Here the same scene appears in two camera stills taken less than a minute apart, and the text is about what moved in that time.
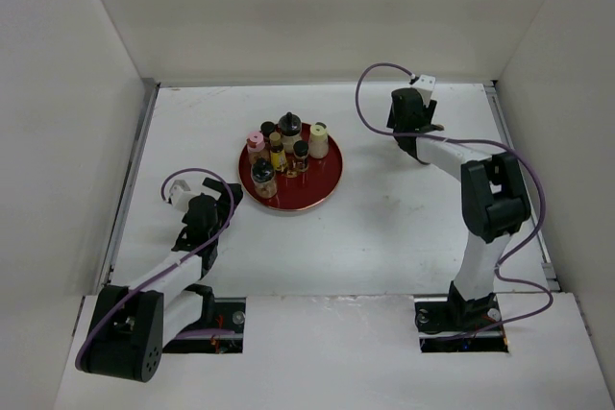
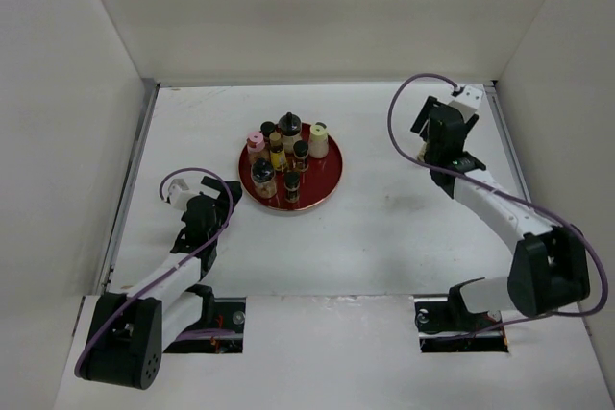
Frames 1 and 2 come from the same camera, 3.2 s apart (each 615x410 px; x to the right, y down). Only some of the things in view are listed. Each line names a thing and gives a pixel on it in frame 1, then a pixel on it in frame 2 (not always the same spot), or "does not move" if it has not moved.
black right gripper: [430, 115] -> [422, 117]
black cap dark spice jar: [301, 156] does not move
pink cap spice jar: [257, 148] does not move
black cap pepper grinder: [289, 128] does not move
